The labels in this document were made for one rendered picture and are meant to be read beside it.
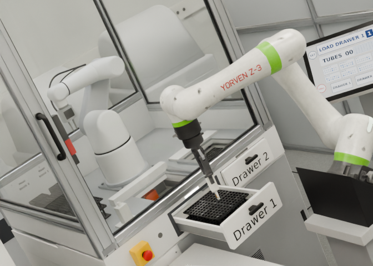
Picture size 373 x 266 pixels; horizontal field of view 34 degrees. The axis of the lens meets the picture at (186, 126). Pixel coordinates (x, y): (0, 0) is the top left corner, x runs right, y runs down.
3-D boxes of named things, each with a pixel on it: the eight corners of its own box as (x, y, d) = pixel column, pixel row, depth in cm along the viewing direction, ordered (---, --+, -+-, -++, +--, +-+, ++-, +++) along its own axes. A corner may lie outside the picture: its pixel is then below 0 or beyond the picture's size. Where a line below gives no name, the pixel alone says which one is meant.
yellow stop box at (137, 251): (156, 256, 237) (149, 241, 235) (142, 268, 233) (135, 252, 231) (149, 254, 241) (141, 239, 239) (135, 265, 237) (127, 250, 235)
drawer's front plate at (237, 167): (274, 159, 279) (266, 137, 276) (232, 194, 264) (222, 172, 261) (271, 158, 281) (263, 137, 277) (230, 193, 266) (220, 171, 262)
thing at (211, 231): (275, 204, 238) (270, 190, 236) (231, 243, 224) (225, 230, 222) (210, 194, 270) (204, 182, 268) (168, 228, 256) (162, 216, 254)
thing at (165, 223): (285, 151, 286) (274, 124, 282) (119, 291, 233) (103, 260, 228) (167, 145, 362) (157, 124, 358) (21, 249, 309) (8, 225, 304)
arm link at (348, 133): (352, 169, 234) (365, 121, 236) (374, 171, 219) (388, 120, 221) (322, 159, 231) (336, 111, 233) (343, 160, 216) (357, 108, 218)
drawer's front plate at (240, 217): (282, 205, 237) (273, 181, 234) (233, 250, 222) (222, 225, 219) (280, 205, 239) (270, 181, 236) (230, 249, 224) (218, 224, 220)
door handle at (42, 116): (71, 159, 215) (45, 111, 209) (65, 162, 214) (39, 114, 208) (64, 157, 219) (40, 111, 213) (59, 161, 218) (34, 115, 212)
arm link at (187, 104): (259, 74, 223) (247, 47, 220) (275, 77, 213) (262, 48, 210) (175, 124, 215) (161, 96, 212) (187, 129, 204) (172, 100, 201)
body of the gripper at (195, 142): (179, 136, 229) (188, 158, 231) (184, 142, 221) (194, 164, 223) (196, 128, 230) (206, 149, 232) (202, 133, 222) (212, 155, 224)
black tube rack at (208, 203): (254, 207, 242) (248, 193, 240) (224, 233, 233) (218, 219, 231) (217, 201, 259) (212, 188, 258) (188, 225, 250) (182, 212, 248)
